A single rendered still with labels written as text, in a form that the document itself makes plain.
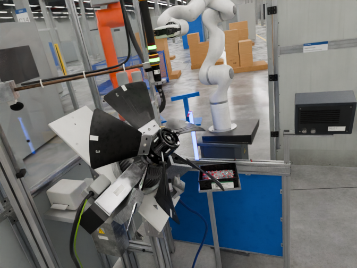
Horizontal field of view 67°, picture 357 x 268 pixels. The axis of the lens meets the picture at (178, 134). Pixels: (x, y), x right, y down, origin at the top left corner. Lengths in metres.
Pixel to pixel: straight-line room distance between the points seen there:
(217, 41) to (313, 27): 1.30
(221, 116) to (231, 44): 6.90
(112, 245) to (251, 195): 0.88
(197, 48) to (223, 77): 8.69
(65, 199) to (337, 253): 1.88
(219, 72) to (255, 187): 0.74
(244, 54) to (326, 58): 5.88
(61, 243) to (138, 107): 0.98
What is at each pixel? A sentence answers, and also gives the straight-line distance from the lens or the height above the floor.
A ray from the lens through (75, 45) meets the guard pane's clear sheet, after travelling 1.92.
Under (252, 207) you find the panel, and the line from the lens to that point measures 1.86.
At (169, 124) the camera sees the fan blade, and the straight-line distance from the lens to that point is 1.47.
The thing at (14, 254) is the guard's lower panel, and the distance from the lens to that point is 1.66.
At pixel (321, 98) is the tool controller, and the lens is 1.49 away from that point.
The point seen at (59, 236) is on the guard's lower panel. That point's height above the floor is 0.64.
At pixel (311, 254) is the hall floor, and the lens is 2.35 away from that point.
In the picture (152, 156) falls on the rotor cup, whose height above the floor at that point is 1.15.
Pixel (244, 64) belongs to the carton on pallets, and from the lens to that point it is 8.72.
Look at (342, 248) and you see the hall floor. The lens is 2.44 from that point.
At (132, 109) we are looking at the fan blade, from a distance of 1.29.
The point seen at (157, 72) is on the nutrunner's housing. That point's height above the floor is 1.50.
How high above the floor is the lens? 1.68
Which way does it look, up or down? 22 degrees down
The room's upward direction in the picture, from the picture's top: 10 degrees counter-clockwise
